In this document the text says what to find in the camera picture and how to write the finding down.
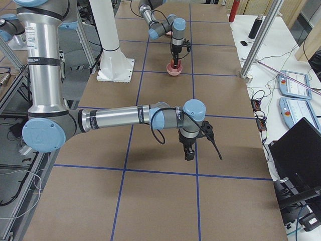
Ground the black laptop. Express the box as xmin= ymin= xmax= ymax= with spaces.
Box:
xmin=268 ymin=118 xmax=320 ymax=187

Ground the lower teach pendant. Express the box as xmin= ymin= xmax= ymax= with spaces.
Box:
xmin=279 ymin=97 xmax=320 ymax=131

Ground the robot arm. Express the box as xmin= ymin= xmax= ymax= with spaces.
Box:
xmin=138 ymin=1 xmax=191 ymax=69
xmin=16 ymin=1 xmax=214 ymax=160

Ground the red bottle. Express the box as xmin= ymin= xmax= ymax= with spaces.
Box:
xmin=229 ymin=0 xmax=240 ymax=23

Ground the teach pendant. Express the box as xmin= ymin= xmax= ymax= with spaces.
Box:
xmin=279 ymin=97 xmax=320 ymax=131
xmin=277 ymin=70 xmax=312 ymax=100

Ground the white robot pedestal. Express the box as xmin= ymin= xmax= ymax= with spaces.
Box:
xmin=90 ymin=0 xmax=135 ymax=83

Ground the upper teach pendant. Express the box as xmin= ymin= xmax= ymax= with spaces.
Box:
xmin=277 ymin=70 xmax=312 ymax=100

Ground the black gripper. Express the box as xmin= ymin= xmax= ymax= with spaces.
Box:
xmin=179 ymin=134 xmax=196 ymax=161
xmin=171 ymin=45 xmax=181 ymax=68

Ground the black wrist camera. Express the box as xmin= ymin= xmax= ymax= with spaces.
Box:
xmin=182 ymin=39 xmax=191 ymax=53
xmin=201 ymin=120 xmax=214 ymax=141

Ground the black water bottle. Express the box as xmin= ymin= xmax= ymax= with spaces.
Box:
xmin=248 ymin=14 xmax=264 ymax=39

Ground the pink bowl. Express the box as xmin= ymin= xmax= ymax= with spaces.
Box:
xmin=167 ymin=63 xmax=183 ymax=76

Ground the aluminium frame post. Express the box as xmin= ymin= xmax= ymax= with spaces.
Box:
xmin=239 ymin=0 xmax=284 ymax=83

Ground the black power strip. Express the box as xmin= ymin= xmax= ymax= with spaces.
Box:
xmin=250 ymin=98 xmax=267 ymax=132

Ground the brown paper table cover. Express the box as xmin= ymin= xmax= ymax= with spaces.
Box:
xmin=24 ymin=2 xmax=287 ymax=240

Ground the black camera cable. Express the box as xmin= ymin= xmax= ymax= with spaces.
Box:
xmin=149 ymin=107 xmax=223 ymax=161
xmin=129 ymin=0 xmax=191 ymax=61

